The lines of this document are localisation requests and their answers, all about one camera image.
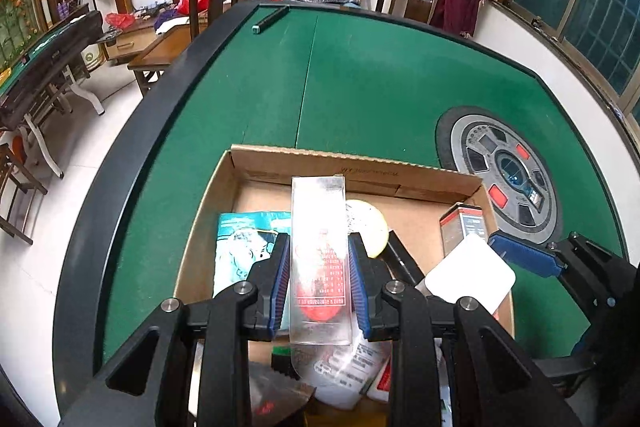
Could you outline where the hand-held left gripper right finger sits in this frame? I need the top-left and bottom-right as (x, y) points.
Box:
(347, 232), (583, 427)

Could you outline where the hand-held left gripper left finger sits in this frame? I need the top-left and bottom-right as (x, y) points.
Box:
(57, 232), (292, 427)

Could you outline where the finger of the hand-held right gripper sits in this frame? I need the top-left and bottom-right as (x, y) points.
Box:
(487, 231), (626, 313)
(532, 354), (601, 395)

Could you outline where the clear plastic package red insert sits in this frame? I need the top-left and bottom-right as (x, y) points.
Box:
(290, 174), (357, 382)

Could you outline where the white square box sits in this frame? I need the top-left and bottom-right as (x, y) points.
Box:
(422, 234), (517, 315)

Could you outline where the teal packet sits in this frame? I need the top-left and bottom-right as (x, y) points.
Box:
(212, 211), (293, 300)

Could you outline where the silver box red label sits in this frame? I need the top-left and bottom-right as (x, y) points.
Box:
(439, 202), (488, 258)

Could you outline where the round white yellow disc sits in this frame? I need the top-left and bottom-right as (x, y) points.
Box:
(345, 199), (391, 258)

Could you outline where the white medicine bottle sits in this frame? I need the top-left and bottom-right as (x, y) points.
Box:
(300, 342), (393, 410)

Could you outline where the white bottle red label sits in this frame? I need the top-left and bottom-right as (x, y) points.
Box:
(367, 357), (396, 403)

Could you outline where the silver foil packet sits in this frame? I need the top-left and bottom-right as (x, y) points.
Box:
(247, 359), (317, 427)

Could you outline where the cardboard box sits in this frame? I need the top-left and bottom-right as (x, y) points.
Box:
(172, 144), (516, 427)

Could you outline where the black ribbed object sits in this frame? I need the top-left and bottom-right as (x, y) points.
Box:
(270, 347), (293, 378)

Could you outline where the round table control panel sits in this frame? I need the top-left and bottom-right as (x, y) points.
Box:
(435, 106), (563, 248)

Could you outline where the low wooden table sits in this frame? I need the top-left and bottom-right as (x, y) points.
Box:
(127, 24), (203, 98)

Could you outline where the black marker pen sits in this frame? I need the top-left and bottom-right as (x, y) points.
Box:
(251, 5), (291, 34)

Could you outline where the brown wooden chair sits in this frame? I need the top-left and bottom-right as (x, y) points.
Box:
(0, 127), (49, 248)

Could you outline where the light wooden drawer box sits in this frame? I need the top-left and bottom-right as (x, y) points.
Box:
(102, 34), (151, 65)

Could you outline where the white bucket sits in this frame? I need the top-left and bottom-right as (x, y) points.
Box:
(80, 42), (104, 70)

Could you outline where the small green mahjong table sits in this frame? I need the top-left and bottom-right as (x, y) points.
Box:
(0, 9), (106, 180)

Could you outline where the floral wall mural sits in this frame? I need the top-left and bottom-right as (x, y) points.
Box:
(0, 0), (41, 78)

